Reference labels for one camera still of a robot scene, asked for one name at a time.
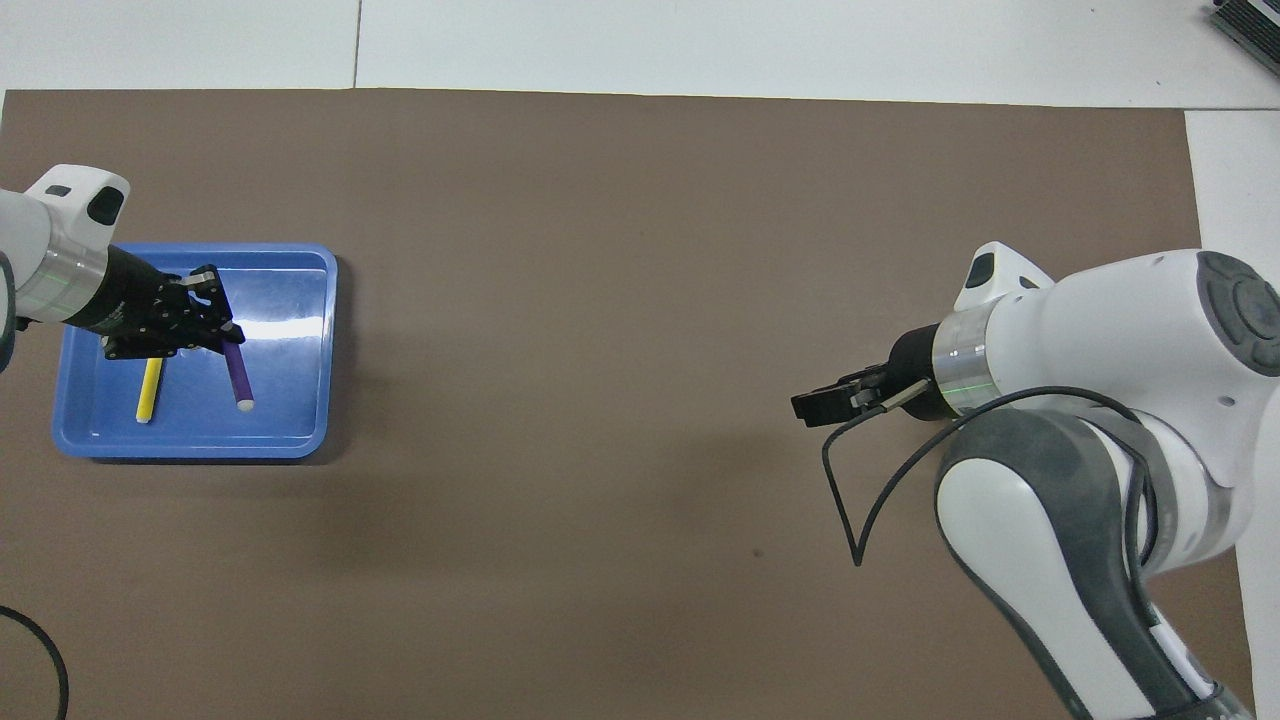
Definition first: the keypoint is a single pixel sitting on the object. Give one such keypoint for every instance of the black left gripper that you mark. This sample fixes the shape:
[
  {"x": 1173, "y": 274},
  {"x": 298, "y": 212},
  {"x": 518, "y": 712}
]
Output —
[{"x": 140, "y": 310}]

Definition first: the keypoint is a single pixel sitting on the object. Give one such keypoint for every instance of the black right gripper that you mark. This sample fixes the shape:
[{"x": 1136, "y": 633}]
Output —
[{"x": 915, "y": 360}]

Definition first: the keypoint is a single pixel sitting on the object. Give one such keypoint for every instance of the purple pen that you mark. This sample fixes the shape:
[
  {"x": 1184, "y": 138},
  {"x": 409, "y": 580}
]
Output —
[{"x": 240, "y": 380}]

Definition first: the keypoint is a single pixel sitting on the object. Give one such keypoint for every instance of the yellow pen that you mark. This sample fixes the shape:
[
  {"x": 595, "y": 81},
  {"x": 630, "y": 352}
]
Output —
[{"x": 149, "y": 395}]

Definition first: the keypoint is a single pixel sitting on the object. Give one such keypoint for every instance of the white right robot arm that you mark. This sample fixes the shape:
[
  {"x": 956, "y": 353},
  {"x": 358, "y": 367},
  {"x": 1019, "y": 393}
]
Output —
[{"x": 1100, "y": 330}]

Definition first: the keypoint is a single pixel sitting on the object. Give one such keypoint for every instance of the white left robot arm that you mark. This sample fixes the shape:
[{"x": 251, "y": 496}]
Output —
[{"x": 40, "y": 250}]

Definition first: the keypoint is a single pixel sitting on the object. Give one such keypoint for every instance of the blue plastic tray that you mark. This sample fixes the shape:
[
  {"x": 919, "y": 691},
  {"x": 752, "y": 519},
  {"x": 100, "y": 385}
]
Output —
[{"x": 290, "y": 400}]

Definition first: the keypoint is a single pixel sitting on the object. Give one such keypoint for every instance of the brown table mat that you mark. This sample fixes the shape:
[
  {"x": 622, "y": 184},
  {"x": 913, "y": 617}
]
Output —
[{"x": 600, "y": 300}]

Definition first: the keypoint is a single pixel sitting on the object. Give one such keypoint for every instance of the grey ribbed device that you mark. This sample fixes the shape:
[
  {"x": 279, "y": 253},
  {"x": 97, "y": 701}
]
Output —
[{"x": 1255, "y": 30}]

